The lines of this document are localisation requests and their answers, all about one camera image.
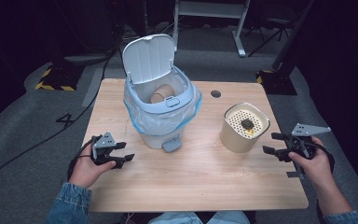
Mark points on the white and blue pedal bin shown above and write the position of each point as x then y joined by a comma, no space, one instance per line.
150,59

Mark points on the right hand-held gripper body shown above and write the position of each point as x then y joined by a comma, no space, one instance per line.
301,146

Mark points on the person's legs in jeans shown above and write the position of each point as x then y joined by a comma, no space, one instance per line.
183,218

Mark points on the clear blue-edged bin bag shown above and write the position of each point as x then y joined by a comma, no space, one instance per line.
155,124

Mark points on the brown paper cup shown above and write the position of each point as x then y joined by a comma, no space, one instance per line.
164,92

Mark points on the white metal desk frame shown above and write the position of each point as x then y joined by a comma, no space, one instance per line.
209,9

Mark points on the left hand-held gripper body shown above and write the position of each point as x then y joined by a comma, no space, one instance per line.
102,155

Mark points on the person's right hand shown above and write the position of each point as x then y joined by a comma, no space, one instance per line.
317,168

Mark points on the grey floor tape strip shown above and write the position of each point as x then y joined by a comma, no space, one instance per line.
93,87

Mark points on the black tripod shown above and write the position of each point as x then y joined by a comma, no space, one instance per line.
270,34

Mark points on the dark slanted stand pole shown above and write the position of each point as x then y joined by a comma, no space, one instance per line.
292,34

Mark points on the dark food residue clump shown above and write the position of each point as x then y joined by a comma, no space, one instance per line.
247,124

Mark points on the person's left hand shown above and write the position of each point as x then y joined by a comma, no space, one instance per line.
87,171

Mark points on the black yellow-striped stand base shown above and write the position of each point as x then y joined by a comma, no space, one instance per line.
59,77
276,82

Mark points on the beige canister with perforated strainer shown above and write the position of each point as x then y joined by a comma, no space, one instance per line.
234,140

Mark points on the grey tape tab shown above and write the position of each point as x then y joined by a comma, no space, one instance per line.
295,174

